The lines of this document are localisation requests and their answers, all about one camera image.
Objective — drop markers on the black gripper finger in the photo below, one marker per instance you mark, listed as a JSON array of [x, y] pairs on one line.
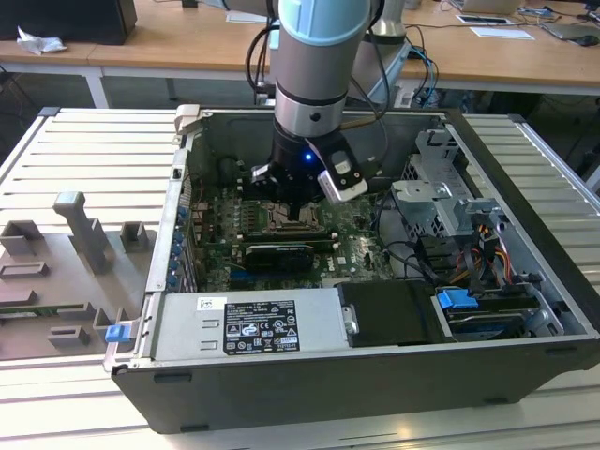
[[265, 177]]

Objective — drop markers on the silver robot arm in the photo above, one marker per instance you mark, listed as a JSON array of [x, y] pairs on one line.
[[314, 70]]

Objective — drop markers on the black RAM slot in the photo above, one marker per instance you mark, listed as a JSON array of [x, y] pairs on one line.
[[281, 233], [281, 239]]

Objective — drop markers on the black graphics card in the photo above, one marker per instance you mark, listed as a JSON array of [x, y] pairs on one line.
[[279, 258]]

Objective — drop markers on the grey case release latch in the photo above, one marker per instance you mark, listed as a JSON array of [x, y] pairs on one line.
[[187, 117]]

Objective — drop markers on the green motherboard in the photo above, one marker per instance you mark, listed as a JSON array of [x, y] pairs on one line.
[[356, 253]]

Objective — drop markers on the silver metal drive cage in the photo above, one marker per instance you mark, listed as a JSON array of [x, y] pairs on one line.
[[422, 211]]

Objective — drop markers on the white power adapter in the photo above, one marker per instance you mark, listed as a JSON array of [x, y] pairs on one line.
[[404, 97]]

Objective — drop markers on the wooden desk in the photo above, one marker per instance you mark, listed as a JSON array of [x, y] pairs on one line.
[[187, 37]]

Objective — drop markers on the white and blue sheet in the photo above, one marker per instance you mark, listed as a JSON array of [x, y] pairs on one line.
[[246, 17]]

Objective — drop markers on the silver power supply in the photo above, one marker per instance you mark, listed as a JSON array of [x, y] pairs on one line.
[[187, 328]]

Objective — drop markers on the small black box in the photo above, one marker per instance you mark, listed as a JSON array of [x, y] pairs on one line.
[[189, 4]]

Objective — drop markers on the blue disk carrier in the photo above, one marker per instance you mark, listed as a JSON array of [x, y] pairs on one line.
[[457, 298]]

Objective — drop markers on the blue case latch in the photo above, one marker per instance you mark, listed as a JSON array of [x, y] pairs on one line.
[[117, 334]]

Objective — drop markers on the black PC case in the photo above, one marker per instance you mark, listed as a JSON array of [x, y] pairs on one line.
[[328, 394]]

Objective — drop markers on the grey-brown parts rack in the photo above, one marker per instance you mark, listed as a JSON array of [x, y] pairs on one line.
[[47, 281]]

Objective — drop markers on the white-framed dark tablet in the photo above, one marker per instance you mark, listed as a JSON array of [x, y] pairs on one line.
[[483, 19]]

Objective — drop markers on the white paper sheet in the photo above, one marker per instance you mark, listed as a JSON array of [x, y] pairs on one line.
[[501, 34]]

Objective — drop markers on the black computer box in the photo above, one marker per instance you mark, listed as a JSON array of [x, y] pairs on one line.
[[70, 19]]

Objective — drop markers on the open silver laptop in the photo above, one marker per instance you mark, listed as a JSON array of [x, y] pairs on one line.
[[492, 5]]

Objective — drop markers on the crumpled white paper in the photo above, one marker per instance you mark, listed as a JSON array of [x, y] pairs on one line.
[[40, 43]]

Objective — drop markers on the green RAM stick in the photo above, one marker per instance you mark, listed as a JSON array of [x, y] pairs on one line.
[[28, 310]]

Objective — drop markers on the closed grey laptop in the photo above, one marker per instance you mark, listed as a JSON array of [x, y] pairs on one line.
[[567, 30]]

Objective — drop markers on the black computer mouse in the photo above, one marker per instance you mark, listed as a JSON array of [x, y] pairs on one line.
[[585, 41]]

